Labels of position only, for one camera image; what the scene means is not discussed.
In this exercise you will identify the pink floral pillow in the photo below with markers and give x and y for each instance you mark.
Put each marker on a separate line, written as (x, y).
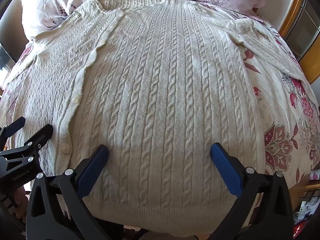
(50, 2)

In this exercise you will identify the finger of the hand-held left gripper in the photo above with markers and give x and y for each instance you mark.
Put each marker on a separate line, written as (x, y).
(14, 128)
(41, 134)

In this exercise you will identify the assorted clutter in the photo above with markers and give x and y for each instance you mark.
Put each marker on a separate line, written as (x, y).
(307, 205)

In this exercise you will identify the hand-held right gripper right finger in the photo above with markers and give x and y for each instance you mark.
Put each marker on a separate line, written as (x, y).
(227, 173)

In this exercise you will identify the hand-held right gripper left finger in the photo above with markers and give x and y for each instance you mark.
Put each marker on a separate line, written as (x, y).
(92, 173)

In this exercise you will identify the floral bed sheet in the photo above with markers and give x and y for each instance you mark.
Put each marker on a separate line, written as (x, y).
(275, 110)

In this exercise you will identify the cream quilted blanket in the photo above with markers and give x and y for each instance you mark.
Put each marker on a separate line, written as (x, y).
(155, 85)

